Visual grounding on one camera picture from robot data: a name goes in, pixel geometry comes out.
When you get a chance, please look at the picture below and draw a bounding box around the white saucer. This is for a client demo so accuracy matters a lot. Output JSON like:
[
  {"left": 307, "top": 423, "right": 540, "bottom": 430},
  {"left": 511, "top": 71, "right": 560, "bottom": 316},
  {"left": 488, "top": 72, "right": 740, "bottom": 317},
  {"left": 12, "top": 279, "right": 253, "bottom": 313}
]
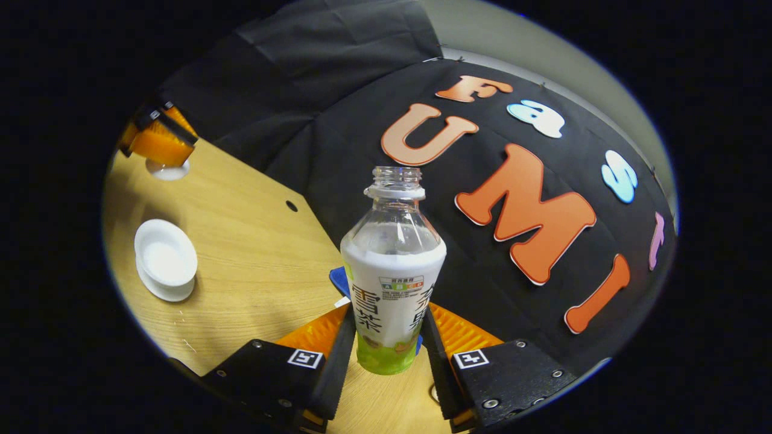
[{"left": 136, "top": 259, "right": 196, "bottom": 303}]

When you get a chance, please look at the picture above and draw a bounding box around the white teacup lid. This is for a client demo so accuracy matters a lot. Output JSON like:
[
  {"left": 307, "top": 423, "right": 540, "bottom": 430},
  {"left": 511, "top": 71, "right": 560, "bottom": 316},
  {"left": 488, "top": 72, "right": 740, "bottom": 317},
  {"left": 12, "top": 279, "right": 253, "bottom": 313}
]
[{"left": 145, "top": 158, "right": 191, "bottom": 181}]

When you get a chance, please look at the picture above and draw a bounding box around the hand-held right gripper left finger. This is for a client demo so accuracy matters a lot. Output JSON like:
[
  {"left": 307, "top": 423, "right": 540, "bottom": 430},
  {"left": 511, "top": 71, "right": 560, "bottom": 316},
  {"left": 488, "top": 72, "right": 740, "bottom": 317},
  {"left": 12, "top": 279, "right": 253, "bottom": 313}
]
[{"left": 202, "top": 303, "right": 356, "bottom": 432}]

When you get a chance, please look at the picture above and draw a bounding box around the white teacup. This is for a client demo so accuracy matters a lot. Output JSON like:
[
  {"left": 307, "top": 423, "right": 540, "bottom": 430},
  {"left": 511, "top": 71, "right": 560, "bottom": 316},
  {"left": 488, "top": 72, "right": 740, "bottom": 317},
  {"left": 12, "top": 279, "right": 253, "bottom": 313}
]
[{"left": 134, "top": 219, "right": 198, "bottom": 288}]

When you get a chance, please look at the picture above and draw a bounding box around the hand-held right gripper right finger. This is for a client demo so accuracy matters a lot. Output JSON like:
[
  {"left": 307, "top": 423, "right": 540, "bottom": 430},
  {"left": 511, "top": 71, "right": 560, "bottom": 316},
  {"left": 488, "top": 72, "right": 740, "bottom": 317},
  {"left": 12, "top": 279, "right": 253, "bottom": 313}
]
[{"left": 422, "top": 303, "right": 577, "bottom": 432}]

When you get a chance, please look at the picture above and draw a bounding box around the blue towel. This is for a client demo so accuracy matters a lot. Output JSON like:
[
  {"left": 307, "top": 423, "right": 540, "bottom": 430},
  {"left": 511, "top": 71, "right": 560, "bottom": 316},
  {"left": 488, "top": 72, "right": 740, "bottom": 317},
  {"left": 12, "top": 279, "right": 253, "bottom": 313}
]
[{"left": 329, "top": 266, "right": 352, "bottom": 300}]

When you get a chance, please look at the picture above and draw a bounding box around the clear water bottle white label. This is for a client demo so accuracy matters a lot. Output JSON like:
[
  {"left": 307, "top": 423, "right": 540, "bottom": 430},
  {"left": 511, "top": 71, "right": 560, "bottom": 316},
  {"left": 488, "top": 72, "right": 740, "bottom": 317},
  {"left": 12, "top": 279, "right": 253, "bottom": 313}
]
[{"left": 341, "top": 167, "right": 448, "bottom": 376}]

